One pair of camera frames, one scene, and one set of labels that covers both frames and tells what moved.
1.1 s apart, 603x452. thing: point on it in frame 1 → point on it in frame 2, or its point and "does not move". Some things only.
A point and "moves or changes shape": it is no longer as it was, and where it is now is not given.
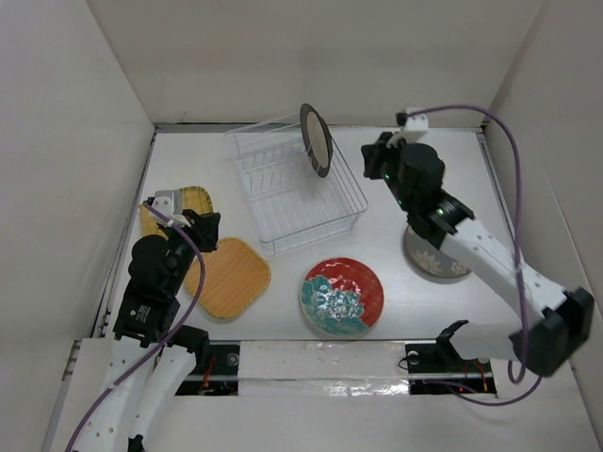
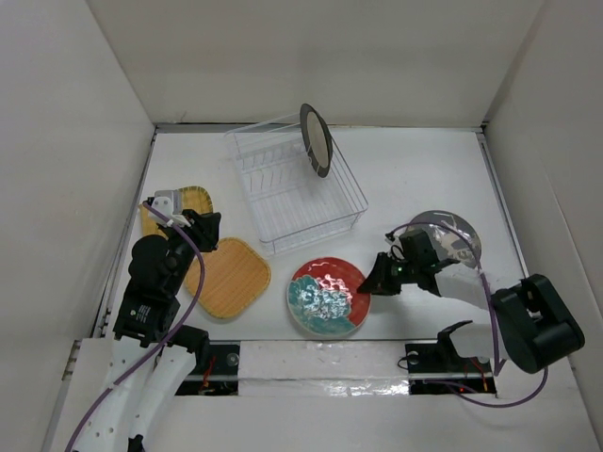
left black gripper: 205,228 does not move
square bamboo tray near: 235,276 does not move
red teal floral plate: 341,298 moves or changes shape
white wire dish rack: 291,203 does not move
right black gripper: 374,153 → 378,282
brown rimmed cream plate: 317,138 does not move
